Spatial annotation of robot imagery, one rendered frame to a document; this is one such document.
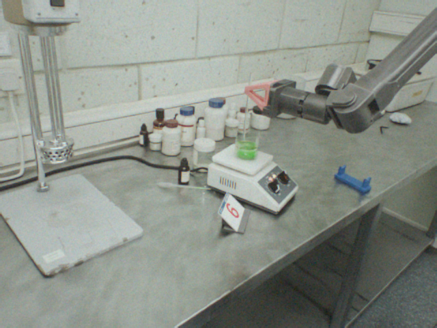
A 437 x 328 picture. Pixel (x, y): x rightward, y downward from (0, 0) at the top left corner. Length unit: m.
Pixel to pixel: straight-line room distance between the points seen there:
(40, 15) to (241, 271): 0.54
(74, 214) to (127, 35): 0.55
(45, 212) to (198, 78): 0.72
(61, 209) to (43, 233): 0.08
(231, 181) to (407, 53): 0.45
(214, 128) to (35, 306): 0.76
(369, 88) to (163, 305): 0.53
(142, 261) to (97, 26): 0.65
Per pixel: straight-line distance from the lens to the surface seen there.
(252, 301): 1.63
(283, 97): 0.82
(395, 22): 2.21
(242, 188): 0.91
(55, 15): 0.67
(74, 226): 0.83
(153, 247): 0.78
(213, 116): 1.21
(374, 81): 0.78
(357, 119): 0.76
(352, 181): 1.11
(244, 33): 1.48
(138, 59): 1.20
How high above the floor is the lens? 1.24
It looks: 27 degrees down
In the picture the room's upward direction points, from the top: 5 degrees clockwise
